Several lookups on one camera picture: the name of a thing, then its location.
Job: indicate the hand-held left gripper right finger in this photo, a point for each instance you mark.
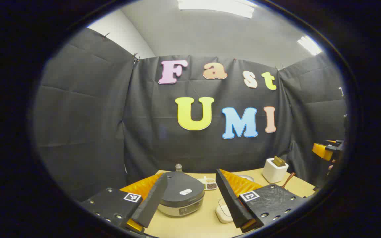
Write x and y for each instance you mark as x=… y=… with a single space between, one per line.
x=230 y=198

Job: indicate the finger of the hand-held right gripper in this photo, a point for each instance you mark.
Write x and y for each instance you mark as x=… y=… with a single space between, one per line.
x=321 y=151

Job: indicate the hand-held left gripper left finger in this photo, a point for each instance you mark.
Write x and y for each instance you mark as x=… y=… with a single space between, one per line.
x=150 y=205

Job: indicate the grey silver rice cooker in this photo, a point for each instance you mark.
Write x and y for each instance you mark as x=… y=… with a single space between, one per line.
x=184 y=183

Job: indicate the brown wooden spoon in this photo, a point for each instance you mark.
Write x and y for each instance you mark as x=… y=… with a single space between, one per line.
x=289 y=180

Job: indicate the clear plastic rice container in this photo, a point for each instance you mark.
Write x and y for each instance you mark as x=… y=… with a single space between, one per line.
x=219 y=202

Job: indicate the divided white bean dish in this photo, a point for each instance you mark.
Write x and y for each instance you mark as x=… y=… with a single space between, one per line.
x=210 y=185

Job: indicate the round white plate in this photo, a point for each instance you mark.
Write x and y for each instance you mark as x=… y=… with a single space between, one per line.
x=248 y=178

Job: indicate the brown toast slice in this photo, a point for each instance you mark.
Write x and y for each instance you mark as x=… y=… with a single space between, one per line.
x=279 y=161

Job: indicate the small clear glass bottle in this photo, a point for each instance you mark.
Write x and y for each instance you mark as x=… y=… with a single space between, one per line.
x=178 y=168

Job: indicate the white toaster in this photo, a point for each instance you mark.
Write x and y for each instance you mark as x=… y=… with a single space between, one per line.
x=273 y=172

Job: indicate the black backdrop cloth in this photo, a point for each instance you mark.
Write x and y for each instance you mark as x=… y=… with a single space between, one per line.
x=94 y=115

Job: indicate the long ceiling light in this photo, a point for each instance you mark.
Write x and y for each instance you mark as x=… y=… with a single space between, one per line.
x=309 y=45

